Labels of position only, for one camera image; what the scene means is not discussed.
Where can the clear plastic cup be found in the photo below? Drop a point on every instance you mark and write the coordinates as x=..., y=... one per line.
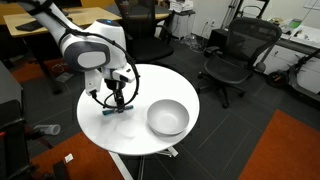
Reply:
x=50, y=129

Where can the black box by wall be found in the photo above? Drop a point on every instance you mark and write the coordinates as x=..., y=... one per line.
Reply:
x=218, y=38

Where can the light wooden desk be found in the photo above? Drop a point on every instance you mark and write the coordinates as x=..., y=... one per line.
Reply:
x=83, y=15

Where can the white bowl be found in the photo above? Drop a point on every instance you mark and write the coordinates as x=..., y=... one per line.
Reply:
x=168, y=116

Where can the black padded office chair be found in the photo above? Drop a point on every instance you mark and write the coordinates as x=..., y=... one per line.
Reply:
x=150, y=46

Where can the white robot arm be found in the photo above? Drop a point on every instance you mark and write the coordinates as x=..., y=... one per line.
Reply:
x=88, y=56

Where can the dark grey cabinet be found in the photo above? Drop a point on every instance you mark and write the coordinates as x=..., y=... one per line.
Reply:
x=9, y=86

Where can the white table base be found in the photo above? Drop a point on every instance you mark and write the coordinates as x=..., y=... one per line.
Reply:
x=118, y=163

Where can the teal and white marker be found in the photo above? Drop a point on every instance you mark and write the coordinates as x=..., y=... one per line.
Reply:
x=108, y=112

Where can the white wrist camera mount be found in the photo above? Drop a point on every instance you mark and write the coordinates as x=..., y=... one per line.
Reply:
x=92, y=81

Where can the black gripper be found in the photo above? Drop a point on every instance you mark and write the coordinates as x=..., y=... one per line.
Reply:
x=115, y=84

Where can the black electric scooter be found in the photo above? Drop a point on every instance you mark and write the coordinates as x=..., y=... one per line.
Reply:
x=296, y=78

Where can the green box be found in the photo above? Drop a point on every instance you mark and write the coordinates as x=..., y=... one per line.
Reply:
x=295, y=23

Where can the black keyboard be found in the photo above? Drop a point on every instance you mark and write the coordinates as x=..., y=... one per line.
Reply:
x=29, y=25

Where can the white drawer cabinet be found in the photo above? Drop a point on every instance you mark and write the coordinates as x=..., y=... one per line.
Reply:
x=182, y=25

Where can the white side desk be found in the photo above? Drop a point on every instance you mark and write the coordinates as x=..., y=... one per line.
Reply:
x=300, y=50

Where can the small white card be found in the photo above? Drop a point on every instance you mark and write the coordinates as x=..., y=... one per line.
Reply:
x=68, y=158

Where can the black mesh office chair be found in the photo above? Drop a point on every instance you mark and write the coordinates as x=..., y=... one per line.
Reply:
x=246, y=43

